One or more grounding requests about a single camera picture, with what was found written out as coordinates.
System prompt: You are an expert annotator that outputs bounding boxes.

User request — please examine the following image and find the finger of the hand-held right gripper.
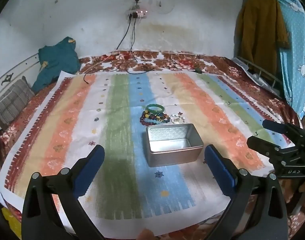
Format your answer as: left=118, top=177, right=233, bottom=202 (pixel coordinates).
left=262, top=119, right=305, bottom=143
left=246, top=136, right=281, bottom=157

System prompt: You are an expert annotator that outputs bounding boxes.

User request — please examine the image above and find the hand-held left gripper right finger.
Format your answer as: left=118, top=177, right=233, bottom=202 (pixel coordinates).
left=204, top=144, right=289, bottom=240

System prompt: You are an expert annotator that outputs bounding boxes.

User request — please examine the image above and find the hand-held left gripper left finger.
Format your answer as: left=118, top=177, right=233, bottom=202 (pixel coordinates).
left=21, top=144, right=105, bottom=240

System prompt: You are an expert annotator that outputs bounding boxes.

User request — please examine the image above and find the silver metal tin box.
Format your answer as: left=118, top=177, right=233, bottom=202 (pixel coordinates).
left=145, top=123, right=204, bottom=168

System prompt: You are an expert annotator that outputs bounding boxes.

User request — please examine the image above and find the pale bead bracelet gold pendant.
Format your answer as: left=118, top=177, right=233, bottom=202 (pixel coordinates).
left=170, top=113, right=186, bottom=125

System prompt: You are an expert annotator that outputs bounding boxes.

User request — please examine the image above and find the dark red bead bracelet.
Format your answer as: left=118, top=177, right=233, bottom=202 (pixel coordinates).
left=140, top=111, right=150, bottom=126

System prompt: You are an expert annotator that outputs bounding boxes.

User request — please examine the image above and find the multicolour bead bracelet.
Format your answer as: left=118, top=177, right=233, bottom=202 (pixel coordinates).
left=143, top=113, right=163, bottom=122

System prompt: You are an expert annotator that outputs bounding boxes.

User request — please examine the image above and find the green jade bangle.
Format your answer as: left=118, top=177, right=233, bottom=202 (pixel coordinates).
left=145, top=104, right=165, bottom=115

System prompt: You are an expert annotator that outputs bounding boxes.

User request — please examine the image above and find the striped pastel mat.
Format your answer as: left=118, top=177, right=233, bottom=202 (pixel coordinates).
left=0, top=70, right=296, bottom=238

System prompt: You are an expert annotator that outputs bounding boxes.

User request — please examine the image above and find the blue printed curtain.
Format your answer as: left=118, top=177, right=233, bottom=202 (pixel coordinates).
left=269, top=0, right=305, bottom=117

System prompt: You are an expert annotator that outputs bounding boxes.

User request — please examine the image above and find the mustard coat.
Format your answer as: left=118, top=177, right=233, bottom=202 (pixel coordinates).
left=234, top=0, right=291, bottom=78

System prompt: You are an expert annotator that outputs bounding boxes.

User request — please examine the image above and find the yellow cloth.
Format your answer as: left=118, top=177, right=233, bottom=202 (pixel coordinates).
left=1, top=206, right=22, bottom=240

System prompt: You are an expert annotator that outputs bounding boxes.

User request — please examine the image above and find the grey striped pillow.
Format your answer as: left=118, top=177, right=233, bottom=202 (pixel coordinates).
left=0, top=76, right=36, bottom=131

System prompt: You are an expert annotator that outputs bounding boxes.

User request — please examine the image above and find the teal garment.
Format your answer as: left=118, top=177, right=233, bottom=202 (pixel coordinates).
left=31, top=37, right=81, bottom=93

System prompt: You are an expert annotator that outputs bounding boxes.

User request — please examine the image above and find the white metal bed headboard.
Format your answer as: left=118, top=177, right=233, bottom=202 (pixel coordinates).
left=0, top=52, right=40, bottom=88

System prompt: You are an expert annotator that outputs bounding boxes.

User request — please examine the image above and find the white power strip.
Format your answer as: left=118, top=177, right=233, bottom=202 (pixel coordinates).
left=127, top=7, right=148, bottom=20

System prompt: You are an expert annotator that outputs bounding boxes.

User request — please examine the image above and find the white metal bed rail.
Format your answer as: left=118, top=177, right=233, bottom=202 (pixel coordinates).
left=231, top=56, right=284, bottom=93

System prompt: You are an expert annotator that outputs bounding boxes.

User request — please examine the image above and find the green tipped cable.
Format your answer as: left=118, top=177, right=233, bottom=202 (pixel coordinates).
left=167, top=57, right=203, bottom=74

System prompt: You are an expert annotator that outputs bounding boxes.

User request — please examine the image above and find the black cable on bed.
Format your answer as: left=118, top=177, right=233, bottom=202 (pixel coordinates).
left=83, top=61, right=163, bottom=84

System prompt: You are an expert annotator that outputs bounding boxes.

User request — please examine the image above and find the black power cable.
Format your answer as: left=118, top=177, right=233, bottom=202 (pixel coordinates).
left=116, top=17, right=132, bottom=51
left=131, top=17, right=138, bottom=63

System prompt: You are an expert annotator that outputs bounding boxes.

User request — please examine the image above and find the clear wall hook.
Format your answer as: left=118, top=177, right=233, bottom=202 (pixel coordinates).
left=154, top=0, right=173, bottom=15

